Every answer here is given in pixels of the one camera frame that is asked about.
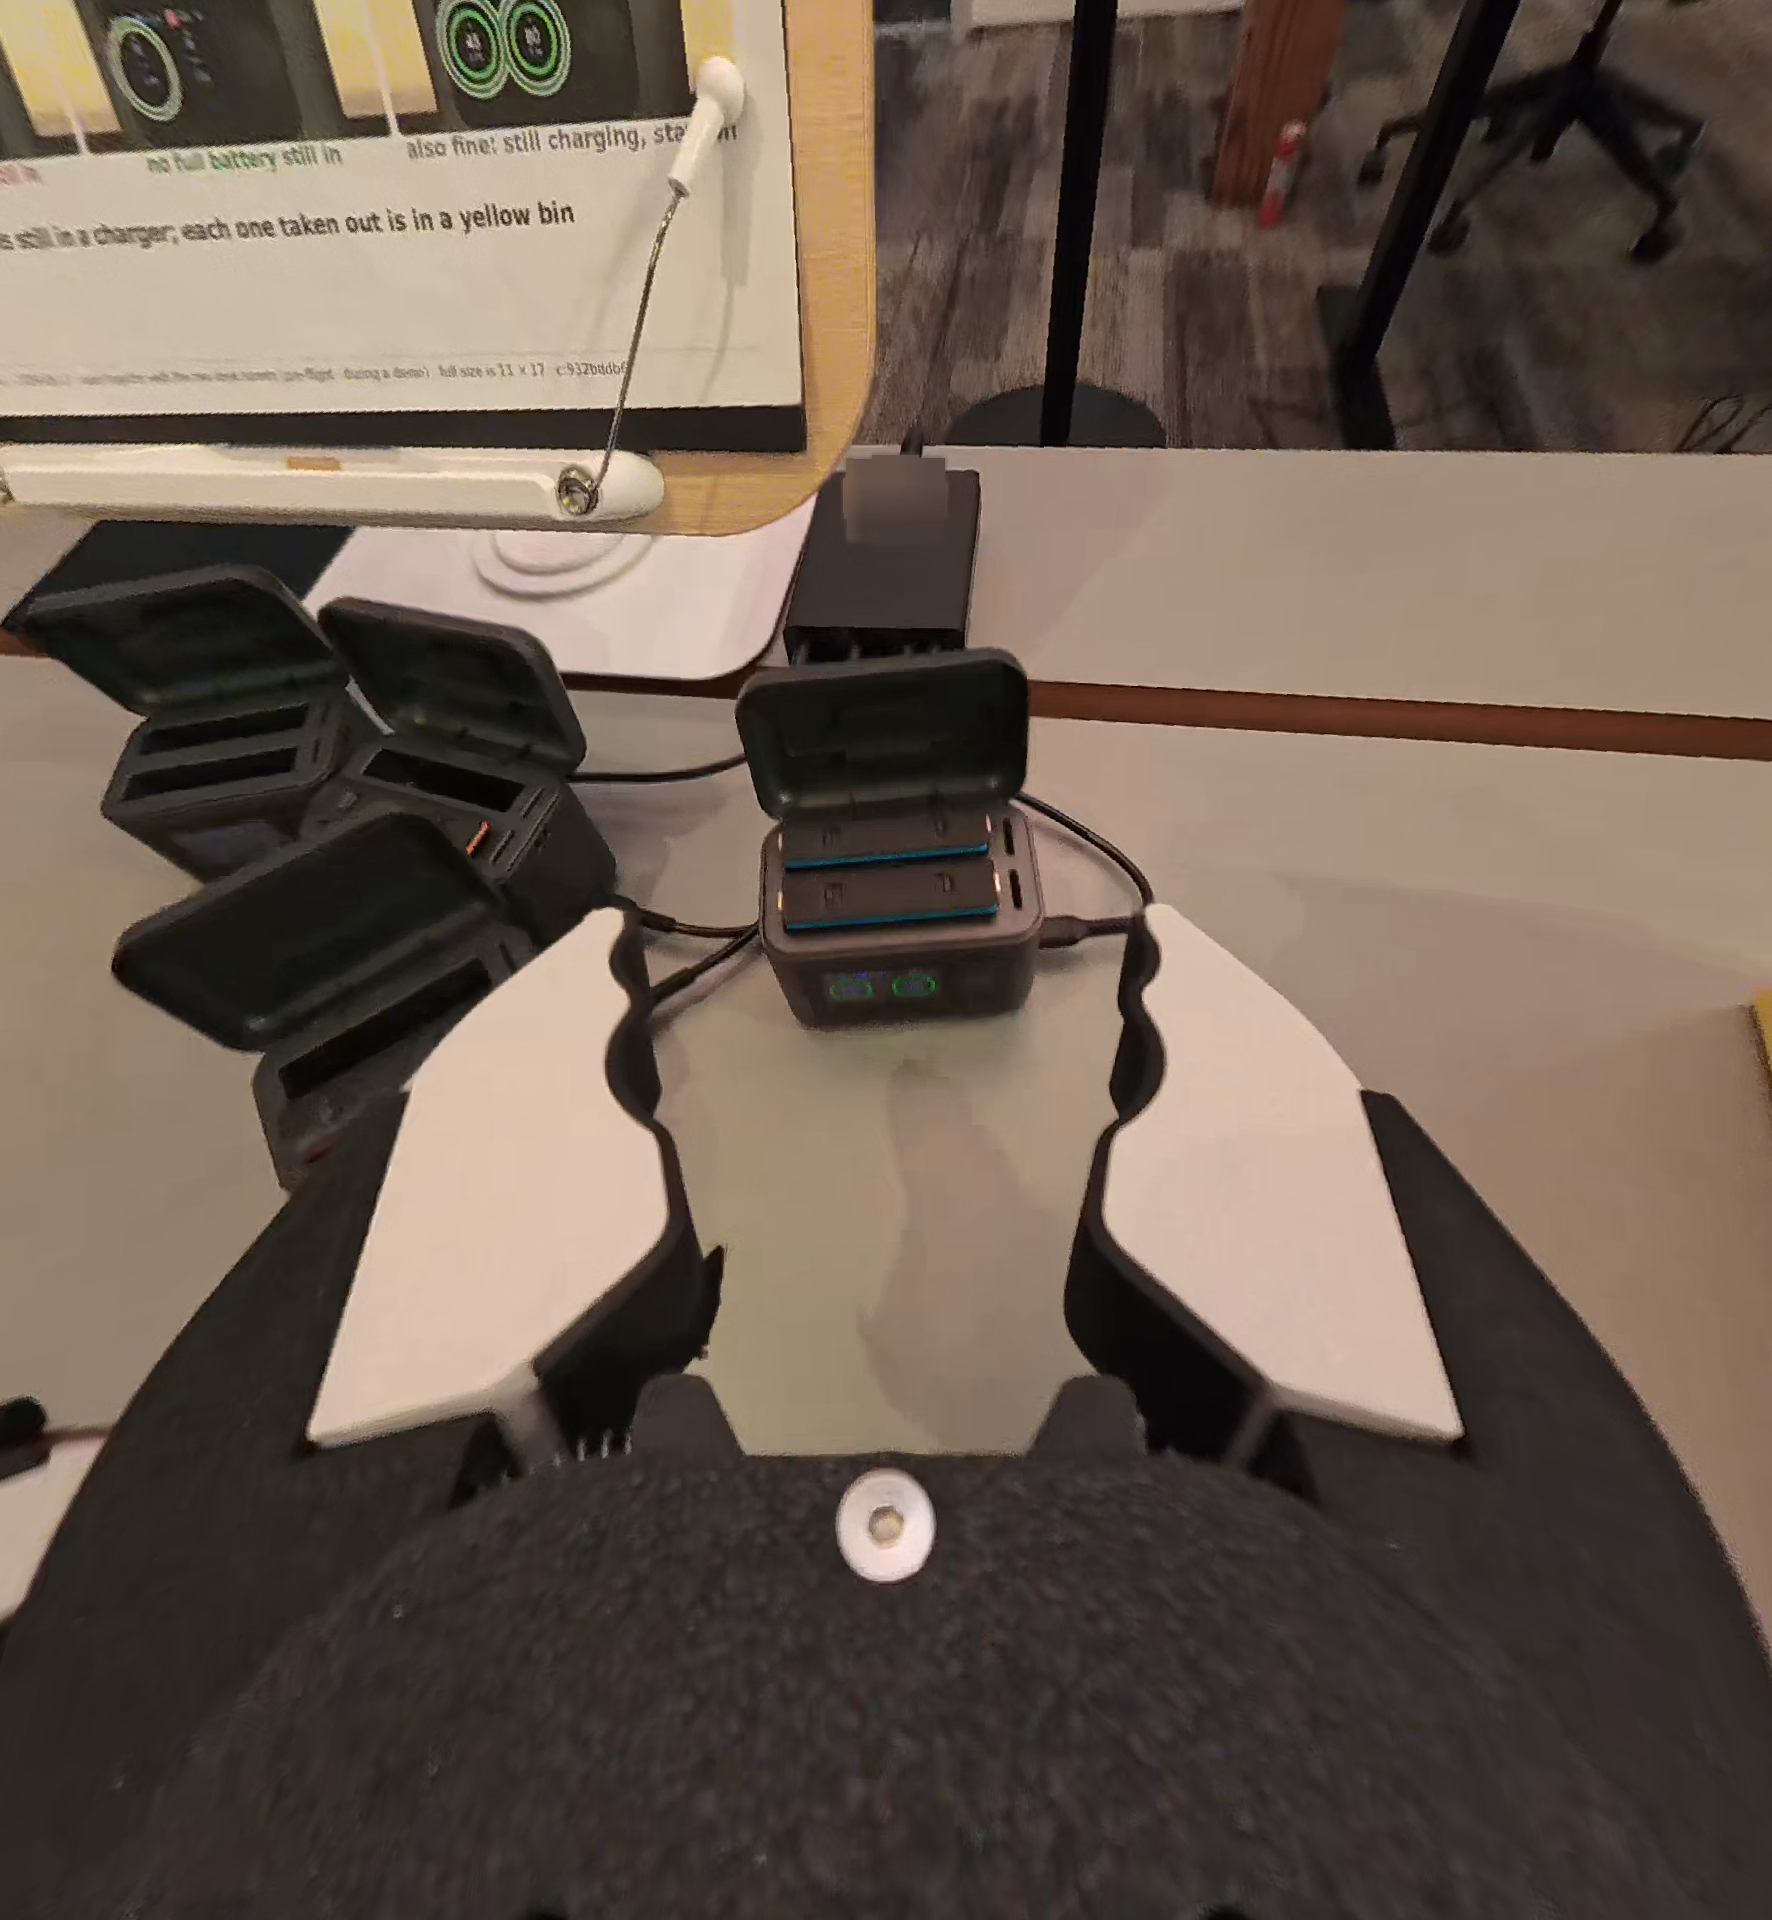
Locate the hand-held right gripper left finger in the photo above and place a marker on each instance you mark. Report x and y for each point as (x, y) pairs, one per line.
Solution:
(496, 1199)

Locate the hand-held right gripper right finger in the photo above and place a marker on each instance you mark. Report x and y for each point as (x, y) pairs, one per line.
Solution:
(1276, 1199)

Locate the black battery charger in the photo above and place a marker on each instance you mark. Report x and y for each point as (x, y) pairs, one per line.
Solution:
(887, 735)
(451, 683)
(303, 931)
(181, 646)

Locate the white stand base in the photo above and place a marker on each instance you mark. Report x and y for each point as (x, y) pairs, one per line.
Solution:
(647, 616)

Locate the black usb hub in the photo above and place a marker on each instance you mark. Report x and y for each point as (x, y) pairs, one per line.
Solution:
(887, 556)

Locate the instruction board on stand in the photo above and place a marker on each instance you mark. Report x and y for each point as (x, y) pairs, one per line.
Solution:
(376, 301)

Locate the black metal stand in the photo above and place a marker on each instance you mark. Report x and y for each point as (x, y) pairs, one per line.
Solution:
(1082, 211)
(1427, 180)

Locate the wooden sign board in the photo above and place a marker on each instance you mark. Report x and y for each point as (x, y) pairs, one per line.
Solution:
(842, 242)

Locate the wooden pillar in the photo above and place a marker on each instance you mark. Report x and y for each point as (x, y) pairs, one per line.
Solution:
(1276, 76)

